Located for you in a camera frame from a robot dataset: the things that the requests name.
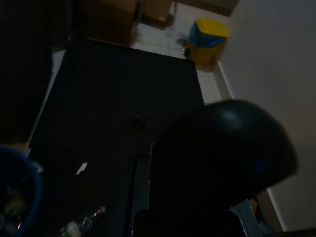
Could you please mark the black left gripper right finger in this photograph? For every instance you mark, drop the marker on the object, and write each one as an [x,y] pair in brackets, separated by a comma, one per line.
[222,148]

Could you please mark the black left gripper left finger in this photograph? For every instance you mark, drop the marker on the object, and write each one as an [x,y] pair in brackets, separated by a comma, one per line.
[187,224]

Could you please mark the black floor mat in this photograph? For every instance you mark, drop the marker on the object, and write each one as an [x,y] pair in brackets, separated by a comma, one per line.
[103,103]

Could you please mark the dark crumpled litter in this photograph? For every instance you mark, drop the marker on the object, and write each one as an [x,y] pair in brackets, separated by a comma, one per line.
[139,121]

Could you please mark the clear bottle with green cap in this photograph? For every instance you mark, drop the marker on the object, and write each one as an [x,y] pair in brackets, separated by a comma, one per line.
[95,217]

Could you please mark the yellow and blue bin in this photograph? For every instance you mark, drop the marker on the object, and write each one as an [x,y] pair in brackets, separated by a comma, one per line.
[208,42]

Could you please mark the white and green litter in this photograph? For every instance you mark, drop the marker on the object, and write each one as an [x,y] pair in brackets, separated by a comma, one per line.
[72,228]

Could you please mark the white paper scrap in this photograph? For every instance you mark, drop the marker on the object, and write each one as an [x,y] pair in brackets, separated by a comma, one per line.
[81,168]

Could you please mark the brown cardboard box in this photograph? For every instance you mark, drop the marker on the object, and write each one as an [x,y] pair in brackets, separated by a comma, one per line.
[158,12]

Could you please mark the brown wooden cabinet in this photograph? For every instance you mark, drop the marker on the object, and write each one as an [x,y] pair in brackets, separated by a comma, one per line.
[108,19]

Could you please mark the dark furniture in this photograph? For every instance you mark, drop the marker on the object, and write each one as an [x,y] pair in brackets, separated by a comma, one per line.
[27,61]

